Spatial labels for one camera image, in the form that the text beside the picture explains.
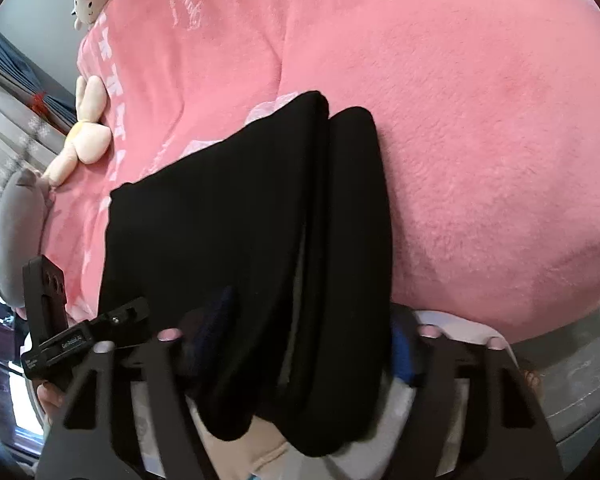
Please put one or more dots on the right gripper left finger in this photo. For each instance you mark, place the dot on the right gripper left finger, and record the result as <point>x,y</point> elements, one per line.
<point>94,435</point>

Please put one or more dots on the person's left hand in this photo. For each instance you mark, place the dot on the person's left hand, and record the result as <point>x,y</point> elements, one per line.
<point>51,399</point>

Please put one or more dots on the pink fleece blanket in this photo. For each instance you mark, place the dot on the pink fleece blanket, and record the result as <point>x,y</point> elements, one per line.
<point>488,113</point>

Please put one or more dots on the grey plush pillow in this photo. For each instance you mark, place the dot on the grey plush pillow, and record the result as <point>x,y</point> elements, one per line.
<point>23,210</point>

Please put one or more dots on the grey curtain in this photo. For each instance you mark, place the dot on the grey curtain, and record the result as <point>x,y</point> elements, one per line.
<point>33,121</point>

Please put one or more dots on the grey bed frame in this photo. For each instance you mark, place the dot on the grey bed frame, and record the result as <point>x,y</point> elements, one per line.
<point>568,364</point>

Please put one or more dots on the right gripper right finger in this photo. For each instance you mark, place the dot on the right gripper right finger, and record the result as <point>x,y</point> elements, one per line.
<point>473,415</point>

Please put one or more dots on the black pants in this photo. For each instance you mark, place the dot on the black pants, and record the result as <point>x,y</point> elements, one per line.
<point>272,252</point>

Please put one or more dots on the cream flower plush toy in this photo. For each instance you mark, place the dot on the cream flower plush toy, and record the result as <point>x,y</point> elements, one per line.
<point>88,139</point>

